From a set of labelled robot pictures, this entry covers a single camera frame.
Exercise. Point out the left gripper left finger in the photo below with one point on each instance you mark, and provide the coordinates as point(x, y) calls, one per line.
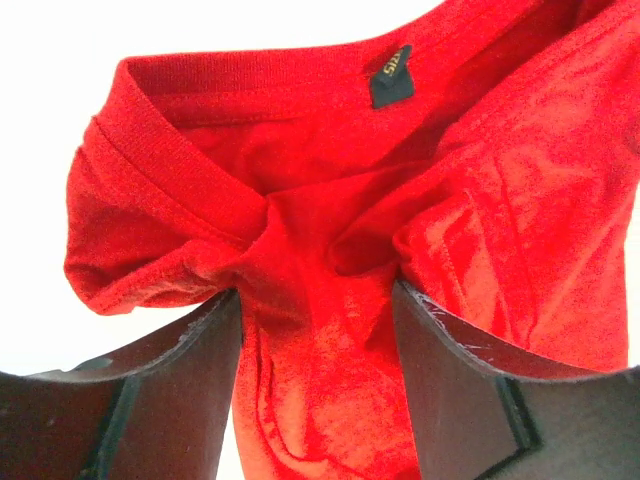
point(154, 409)

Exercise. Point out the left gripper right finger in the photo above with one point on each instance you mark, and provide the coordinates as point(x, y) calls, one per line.
point(482, 408)

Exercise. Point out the red t-shirt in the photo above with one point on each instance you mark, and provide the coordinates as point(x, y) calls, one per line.
point(488, 152)

